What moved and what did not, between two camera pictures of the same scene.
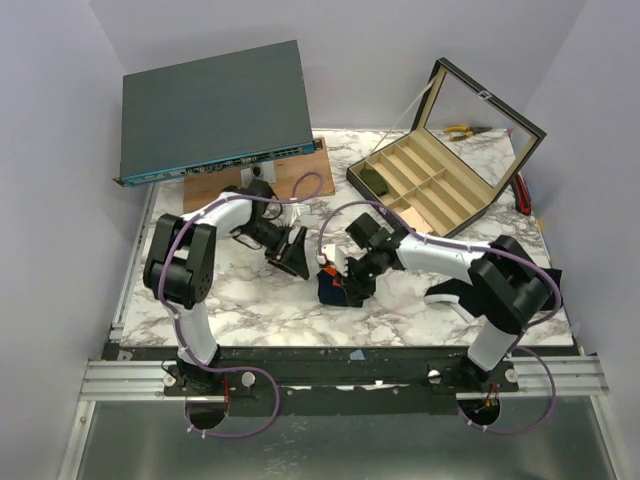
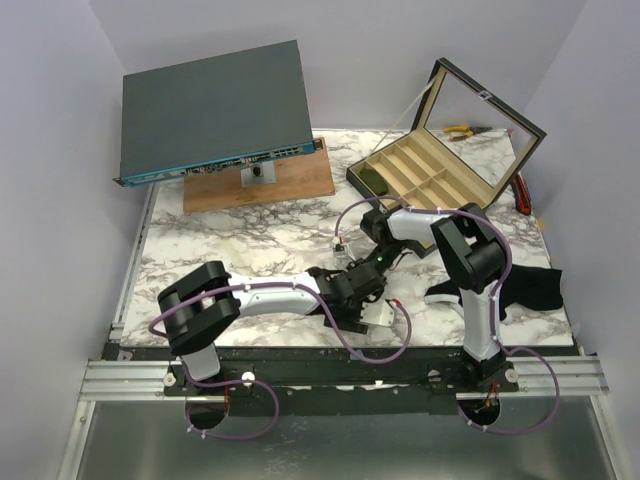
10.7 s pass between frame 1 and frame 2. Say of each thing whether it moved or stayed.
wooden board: stayed
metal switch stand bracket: stayed
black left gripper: moved
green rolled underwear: stayed
